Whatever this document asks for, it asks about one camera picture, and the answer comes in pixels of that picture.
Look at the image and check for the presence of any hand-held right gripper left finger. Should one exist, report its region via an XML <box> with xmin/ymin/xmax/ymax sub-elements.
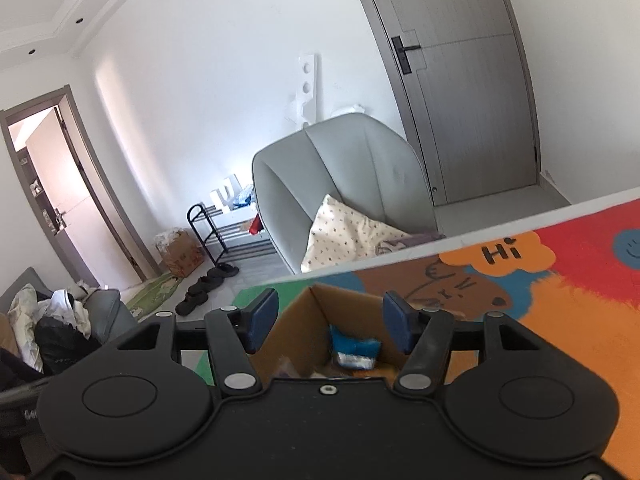
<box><xmin>102</xmin><ymin>288</ymin><xmax>279</xmax><ymax>395</ymax></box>

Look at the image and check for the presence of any row of black slippers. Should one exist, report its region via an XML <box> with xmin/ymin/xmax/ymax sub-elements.
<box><xmin>175</xmin><ymin>265</ymin><xmax>241</xmax><ymax>317</ymax></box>

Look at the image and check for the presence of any printed cardboard floor box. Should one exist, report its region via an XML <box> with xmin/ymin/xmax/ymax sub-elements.
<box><xmin>154</xmin><ymin>229</ymin><xmax>206</xmax><ymax>278</ymax></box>

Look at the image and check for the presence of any blue snack packet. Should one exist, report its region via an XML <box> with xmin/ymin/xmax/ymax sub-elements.
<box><xmin>328</xmin><ymin>325</ymin><xmax>383</xmax><ymax>371</ymax></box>

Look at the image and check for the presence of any purple cloth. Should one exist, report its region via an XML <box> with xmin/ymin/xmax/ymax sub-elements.
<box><xmin>375</xmin><ymin>231</ymin><xmax>446</xmax><ymax>256</ymax></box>

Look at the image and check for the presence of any colourful cartoon table mat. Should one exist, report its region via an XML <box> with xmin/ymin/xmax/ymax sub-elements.
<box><xmin>177</xmin><ymin>199</ymin><xmax>640</xmax><ymax>476</ymax></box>

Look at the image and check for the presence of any green floor mat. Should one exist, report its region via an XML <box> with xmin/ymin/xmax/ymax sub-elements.
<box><xmin>124</xmin><ymin>271</ymin><xmax>187</xmax><ymax>320</ymax></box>

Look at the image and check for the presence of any cream dotted pillow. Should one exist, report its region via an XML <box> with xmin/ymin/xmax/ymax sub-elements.
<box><xmin>300</xmin><ymin>194</ymin><xmax>416</xmax><ymax>275</ymax></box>

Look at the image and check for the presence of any grey sofa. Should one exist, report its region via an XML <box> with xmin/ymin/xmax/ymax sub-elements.
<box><xmin>0</xmin><ymin>267</ymin><xmax>136</xmax><ymax>376</ymax></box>

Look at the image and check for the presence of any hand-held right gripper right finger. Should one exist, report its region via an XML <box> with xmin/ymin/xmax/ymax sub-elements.
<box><xmin>382</xmin><ymin>291</ymin><xmax>548</xmax><ymax>395</ymax></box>

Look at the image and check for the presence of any grey room door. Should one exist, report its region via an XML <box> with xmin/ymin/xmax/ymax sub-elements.
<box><xmin>345</xmin><ymin>0</ymin><xmax>543</xmax><ymax>207</ymax></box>

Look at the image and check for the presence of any brown cardboard box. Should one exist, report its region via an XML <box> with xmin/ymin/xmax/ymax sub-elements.
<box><xmin>247</xmin><ymin>282</ymin><xmax>451</xmax><ymax>386</ymax></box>

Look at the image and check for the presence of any grey upholstered chair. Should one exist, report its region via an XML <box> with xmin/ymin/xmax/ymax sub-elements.
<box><xmin>251</xmin><ymin>112</ymin><xmax>441</xmax><ymax>275</ymax></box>

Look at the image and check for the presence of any black shoe rack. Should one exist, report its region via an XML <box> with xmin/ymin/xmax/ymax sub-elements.
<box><xmin>187</xmin><ymin>203</ymin><xmax>278</xmax><ymax>266</ymax></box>

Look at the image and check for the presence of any white foam block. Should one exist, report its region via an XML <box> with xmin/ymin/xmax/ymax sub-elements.
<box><xmin>210</xmin><ymin>175</ymin><xmax>241</xmax><ymax>211</ymax></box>

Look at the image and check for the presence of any white foam board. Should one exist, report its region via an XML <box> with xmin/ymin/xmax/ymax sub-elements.
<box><xmin>285</xmin><ymin>52</ymin><xmax>318</xmax><ymax>128</ymax></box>

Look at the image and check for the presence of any black door handle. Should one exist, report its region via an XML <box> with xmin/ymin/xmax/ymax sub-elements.
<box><xmin>391</xmin><ymin>36</ymin><xmax>422</xmax><ymax>75</ymax></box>

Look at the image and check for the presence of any pile of clothes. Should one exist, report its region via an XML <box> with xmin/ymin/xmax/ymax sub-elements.
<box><xmin>7</xmin><ymin>282</ymin><xmax>101</xmax><ymax>376</ymax></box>

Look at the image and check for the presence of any pale interior door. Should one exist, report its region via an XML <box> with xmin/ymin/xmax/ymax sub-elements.
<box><xmin>0</xmin><ymin>85</ymin><xmax>153</xmax><ymax>288</ymax></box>

